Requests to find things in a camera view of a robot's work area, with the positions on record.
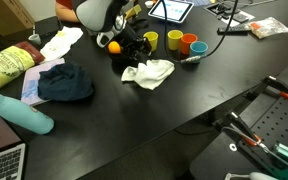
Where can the small grey cup with spoon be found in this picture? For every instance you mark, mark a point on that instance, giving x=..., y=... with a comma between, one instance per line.
x=34, y=39

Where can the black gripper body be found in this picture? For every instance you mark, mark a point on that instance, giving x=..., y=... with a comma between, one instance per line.
x=139, y=43

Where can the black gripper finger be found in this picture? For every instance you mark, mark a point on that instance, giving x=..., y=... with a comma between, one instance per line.
x=136, y=56
x=147, y=55

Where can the yellow potato chips bag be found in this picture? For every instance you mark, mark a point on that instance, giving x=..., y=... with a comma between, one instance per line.
x=7, y=65

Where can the clear plastic parts bag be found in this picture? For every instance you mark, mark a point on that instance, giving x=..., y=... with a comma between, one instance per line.
x=270, y=27

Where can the white tablet with lit screen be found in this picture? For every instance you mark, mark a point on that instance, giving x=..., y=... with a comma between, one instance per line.
x=172, y=9

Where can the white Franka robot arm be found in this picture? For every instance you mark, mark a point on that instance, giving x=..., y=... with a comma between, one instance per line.
x=94, y=13

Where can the pale lavender notebook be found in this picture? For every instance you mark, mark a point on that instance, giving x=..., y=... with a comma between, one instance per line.
x=30, y=83

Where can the orange plastic cup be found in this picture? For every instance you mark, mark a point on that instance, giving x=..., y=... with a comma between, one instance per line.
x=187, y=45

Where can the black TV remote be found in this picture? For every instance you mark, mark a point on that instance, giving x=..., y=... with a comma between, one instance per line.
x=234, y=29

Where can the orange ball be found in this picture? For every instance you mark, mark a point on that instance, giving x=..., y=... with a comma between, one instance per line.
x=114, y=47

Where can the blue plastic cup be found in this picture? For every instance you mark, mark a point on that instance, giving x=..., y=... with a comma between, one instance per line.
x=199, y=50

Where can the blue booklet with orange edge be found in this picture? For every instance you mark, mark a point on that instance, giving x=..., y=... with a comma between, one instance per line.
x=202, y=2

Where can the grey laptop with dark lid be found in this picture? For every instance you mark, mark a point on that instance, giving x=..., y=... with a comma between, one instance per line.
x=0, y=163

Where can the white cylindrical object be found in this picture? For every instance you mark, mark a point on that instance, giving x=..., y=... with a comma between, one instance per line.
x=257, y=176

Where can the brown cardboard box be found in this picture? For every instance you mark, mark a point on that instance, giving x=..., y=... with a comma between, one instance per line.
x=7, y=15

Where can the teal metal water bottle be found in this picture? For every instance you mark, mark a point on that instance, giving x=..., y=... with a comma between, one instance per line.
x=20, y=115

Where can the black desk stand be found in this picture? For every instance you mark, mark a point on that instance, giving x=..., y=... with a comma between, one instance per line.
x=222, y=8

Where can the white stained paper napkin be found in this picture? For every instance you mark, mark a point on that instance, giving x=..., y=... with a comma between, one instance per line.
x=62, y=41

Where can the white paper sheet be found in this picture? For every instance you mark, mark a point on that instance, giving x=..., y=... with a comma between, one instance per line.
x=229, y=22

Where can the person torso in red shirt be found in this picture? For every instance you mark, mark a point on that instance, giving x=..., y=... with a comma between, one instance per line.
x=64, y=3

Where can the person's right forearm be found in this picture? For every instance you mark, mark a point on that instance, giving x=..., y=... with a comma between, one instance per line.
x=67, y=15

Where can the small white cup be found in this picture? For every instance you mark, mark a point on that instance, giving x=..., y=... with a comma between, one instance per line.
x=149, y=4

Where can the white terry towel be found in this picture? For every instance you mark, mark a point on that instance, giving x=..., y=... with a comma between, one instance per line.
x=150, y=73

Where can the dark blue cloth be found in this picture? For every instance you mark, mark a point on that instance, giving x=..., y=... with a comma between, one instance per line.
x=65, y=82

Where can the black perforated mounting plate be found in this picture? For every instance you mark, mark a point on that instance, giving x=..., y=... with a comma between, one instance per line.
x=284, y=123

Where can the black handheld device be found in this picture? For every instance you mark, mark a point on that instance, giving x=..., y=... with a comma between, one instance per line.
x=240, y=17

